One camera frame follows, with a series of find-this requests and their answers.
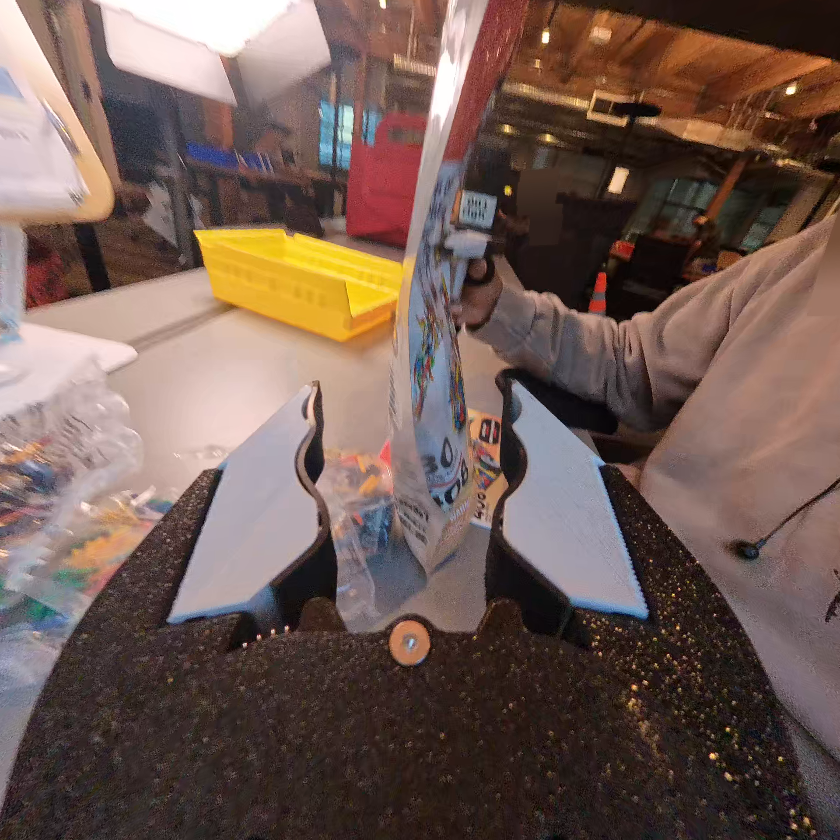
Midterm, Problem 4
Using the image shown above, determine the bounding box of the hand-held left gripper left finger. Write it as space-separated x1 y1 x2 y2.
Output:
167 381 339 626

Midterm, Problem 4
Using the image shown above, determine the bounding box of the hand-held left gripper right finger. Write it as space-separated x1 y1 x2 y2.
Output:
484 369 651 641

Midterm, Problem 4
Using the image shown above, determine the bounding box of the toy building set pouch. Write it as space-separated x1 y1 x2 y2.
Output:
387 0 532 578

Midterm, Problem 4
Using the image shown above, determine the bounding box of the colourful instruction booklet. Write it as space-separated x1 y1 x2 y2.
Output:
467 408 511 531

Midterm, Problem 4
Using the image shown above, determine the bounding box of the clear bag of red pieces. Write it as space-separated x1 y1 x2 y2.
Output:
317 443 412 634

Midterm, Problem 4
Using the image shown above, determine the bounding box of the grey desk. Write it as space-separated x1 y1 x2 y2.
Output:
0 266 608 788

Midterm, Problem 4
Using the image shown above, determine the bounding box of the person's right hand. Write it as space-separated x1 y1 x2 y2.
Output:
454 258 504 330

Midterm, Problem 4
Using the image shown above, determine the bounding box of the red felt bag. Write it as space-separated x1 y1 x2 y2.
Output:
346 112 429 248

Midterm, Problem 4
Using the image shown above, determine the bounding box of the black chair armrest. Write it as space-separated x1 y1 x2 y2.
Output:
495 367 619 438

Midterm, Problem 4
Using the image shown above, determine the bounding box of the ceiling air vent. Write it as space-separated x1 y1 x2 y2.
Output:
586 88 637 127

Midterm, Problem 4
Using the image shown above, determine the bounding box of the black lavalier microphone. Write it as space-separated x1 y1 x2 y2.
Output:
734 478 840 563

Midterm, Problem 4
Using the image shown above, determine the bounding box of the large clear bag of pieces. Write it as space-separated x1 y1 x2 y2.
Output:
0 377 157 632

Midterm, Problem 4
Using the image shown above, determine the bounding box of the yellow plastic bin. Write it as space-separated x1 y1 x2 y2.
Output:
193 226 406 343

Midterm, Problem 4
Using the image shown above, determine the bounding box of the person's torso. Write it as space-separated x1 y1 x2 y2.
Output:
640 210 840 775

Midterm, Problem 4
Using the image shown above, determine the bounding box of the studio light panel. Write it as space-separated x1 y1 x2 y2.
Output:
92 0 332 107

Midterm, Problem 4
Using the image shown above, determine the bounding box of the wooden document stand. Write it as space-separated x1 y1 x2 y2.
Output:
0 0 140 421

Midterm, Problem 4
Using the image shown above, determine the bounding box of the printed instruction sheet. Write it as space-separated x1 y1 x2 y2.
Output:
0 66 91 209

